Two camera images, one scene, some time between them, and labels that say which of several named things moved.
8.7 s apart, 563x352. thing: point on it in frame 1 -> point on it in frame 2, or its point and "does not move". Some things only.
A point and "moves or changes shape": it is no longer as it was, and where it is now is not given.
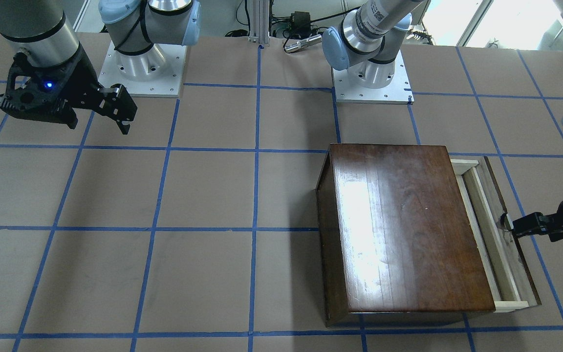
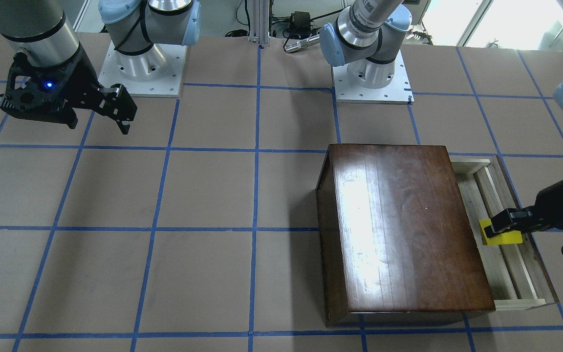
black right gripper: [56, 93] does not move
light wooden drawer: [510, 283] moves or changes shape
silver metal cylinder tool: [303, 43] does not move
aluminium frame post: [259, 18] does not move
